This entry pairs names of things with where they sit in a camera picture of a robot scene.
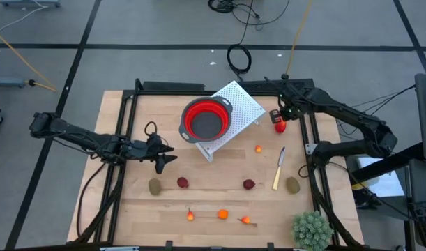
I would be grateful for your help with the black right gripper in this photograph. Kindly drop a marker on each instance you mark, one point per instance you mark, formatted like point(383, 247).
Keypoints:
point(289, 104)

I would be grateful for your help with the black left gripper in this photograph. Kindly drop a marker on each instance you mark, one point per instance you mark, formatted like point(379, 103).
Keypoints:
point(153, 150)

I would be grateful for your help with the large red orange fruit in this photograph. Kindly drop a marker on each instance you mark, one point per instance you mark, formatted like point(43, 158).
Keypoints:
point(281, 127)

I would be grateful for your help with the dark red plum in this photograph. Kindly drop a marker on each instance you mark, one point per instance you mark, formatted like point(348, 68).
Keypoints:
point(182, 182)
point(249, 184)

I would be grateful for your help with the brown green kiwi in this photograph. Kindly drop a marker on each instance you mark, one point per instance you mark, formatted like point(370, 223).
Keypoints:
point(154, 187)
point(292, 185)

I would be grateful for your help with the red grey collapsible colander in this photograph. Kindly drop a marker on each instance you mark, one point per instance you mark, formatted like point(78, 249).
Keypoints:
point(191, 115)

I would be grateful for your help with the small orange yellow mango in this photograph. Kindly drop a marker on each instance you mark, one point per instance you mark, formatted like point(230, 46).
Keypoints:
point(258, 149)

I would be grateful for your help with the small orange pear with stem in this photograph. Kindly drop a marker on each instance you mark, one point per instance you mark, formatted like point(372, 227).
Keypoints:
point(246, 220)
point(190, 216)

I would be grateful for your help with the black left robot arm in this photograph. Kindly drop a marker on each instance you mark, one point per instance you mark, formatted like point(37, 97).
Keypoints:
point(76, 134)

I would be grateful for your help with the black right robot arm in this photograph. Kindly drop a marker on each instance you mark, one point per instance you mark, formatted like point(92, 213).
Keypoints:
point(352, 118)

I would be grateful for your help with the black round foot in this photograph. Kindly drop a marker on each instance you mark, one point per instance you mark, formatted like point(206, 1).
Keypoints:
point(285, 76)

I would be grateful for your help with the white perforated metal stand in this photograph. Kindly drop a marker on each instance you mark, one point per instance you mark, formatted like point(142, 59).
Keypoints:
point(244, 104)

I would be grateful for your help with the small orange tangerine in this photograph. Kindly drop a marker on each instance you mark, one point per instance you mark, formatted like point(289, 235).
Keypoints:
point(223, 214)

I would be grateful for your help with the black table clamp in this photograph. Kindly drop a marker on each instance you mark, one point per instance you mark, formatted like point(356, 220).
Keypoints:
point(169, 244)
point(270, 245)

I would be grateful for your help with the silver metal bar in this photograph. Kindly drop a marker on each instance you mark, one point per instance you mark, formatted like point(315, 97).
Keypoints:
point(120, 249)

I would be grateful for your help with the yellow object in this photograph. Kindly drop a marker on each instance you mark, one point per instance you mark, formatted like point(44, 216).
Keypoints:
point(358, 187)

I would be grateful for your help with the white panel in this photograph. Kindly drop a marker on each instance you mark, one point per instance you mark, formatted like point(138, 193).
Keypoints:
point(383, 183)

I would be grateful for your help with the black floor base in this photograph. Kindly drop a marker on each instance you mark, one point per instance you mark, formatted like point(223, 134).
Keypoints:
point(366, 201)

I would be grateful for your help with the black desk bar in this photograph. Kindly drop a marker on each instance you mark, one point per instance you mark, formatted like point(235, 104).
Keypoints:
point(408, 155)

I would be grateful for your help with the pale green artificial plant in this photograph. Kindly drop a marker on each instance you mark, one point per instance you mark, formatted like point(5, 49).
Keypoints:
point(312, 231)

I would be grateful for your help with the grey metal base bar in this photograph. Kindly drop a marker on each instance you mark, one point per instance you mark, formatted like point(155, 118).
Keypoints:
point(7, 83)
point(28, 4)

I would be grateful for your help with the black keyboard crate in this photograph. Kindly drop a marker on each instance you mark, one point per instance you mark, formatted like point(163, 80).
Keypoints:
point(425, 223)

